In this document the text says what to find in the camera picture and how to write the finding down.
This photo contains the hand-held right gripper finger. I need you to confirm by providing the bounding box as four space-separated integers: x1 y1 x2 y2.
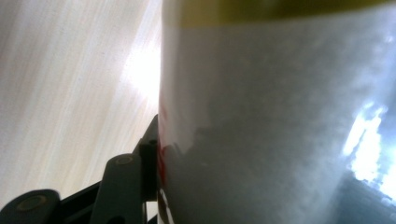
137 114 160 202

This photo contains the white bottle with yellow cap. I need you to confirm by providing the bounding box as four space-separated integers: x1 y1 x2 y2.
157 0 396 224

